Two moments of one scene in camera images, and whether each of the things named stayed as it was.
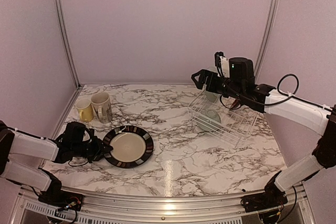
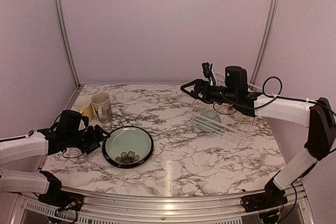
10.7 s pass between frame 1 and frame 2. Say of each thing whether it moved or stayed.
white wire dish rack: stayed
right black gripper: moved
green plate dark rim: stayed
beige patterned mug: stayed
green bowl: stayed
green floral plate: moved
